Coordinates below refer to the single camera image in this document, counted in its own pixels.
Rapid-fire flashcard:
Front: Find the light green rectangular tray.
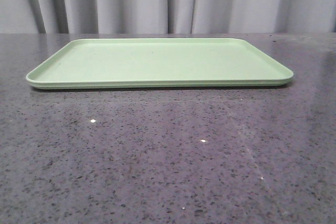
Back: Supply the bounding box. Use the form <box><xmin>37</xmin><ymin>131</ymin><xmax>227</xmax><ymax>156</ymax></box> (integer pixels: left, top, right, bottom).
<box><xmin>26</xmin><ymin>38</ymin><xmax>294</xmax><ymax>90</ymax></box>

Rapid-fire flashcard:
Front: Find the grey pleated curtain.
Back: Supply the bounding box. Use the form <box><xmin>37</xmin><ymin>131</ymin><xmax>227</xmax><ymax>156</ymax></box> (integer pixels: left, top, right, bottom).
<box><xmin>1</xmin><ymin>0</ymin><xmax>335</xmax><ymax>34</ymax></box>

